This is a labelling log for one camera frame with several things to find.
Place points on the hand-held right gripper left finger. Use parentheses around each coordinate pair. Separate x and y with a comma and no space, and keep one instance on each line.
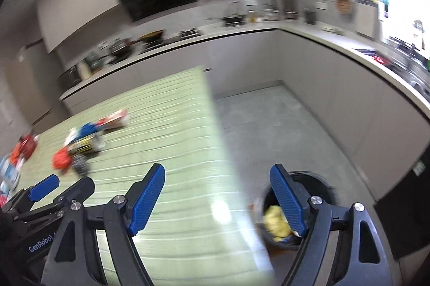
(146,202)

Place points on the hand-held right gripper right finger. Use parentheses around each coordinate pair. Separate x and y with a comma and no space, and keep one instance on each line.
(289,202)

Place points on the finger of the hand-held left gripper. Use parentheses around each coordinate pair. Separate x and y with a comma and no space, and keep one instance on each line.
(80,188)
(43,185)

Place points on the grey wrapper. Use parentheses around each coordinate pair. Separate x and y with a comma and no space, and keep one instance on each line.
(80,166)

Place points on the yellow snack packet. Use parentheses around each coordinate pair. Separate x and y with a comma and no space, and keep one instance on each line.
(277,222)

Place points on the black plastic bucket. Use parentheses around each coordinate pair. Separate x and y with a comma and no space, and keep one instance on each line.
(319,185)

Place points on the blue white paper cup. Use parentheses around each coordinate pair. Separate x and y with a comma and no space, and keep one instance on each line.
(88,130)

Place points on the red white snack wrapper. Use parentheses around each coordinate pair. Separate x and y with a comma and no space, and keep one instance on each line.
(114,120)

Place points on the red snack packet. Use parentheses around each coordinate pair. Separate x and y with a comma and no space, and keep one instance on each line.
(25,146)

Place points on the green checked tablecloth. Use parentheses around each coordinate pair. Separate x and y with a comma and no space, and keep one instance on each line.
(174,138)

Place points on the beige refrigerator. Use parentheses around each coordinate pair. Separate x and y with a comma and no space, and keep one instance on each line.
(27,88)

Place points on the black countertop oven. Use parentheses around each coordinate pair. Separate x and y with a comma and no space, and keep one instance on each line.
(69,78)

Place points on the white jug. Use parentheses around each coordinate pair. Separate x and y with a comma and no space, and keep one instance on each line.
(84,69)

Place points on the black built-in dishwasher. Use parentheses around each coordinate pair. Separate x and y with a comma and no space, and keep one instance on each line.
(413,215)

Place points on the green ceramic vase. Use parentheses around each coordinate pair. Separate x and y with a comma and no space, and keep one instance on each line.
(95,62)

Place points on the grey lower cabinets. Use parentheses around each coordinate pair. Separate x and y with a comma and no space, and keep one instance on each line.
(302,71)

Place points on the grey pot with lid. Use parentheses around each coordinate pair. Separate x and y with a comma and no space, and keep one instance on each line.
(121,51)

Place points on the brown frying pan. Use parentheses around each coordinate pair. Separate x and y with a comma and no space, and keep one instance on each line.
(151,36)

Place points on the red sink basket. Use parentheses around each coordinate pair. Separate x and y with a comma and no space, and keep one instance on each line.
(379,59)

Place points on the black gas stove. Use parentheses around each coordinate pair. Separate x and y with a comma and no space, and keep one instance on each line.
(189,33)

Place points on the black utensil holder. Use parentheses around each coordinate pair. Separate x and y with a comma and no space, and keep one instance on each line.
(310,17)

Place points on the black wok with lid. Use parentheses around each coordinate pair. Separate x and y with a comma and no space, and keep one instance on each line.
(233,19)

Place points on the white cutting board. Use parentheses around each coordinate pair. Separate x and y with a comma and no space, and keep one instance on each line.
(368,20)

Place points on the round bamboo colander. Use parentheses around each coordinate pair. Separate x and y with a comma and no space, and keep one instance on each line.
(344,4)

